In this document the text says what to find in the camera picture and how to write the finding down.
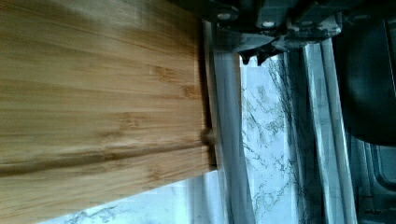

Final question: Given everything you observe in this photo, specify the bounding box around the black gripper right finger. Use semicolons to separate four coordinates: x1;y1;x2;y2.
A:
256;44;287;66

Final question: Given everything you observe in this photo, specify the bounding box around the bamboo cutting board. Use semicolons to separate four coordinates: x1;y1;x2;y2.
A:
0;0;215;224

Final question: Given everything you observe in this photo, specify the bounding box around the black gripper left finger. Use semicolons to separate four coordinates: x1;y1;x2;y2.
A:
238;49;258;65

